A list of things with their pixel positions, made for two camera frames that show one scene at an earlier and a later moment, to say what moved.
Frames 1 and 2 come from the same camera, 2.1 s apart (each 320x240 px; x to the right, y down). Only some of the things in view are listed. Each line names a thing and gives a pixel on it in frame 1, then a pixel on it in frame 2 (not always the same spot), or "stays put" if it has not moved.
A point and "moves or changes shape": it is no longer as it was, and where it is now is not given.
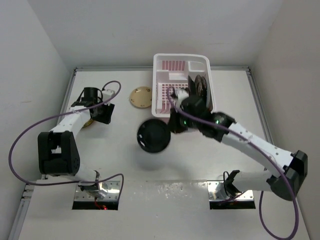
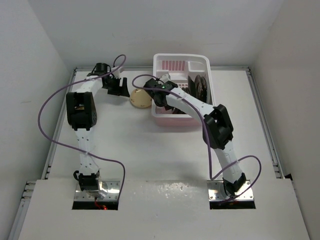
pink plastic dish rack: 171,70 stays put
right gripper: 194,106 → 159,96
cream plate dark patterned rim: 204,86 stays put
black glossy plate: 153,135 moves or changes shape
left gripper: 106,117 → 119,90
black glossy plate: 191,87 stays put
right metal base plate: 217,192 stays put
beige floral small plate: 141,97 stays put
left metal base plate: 113,189 stays put
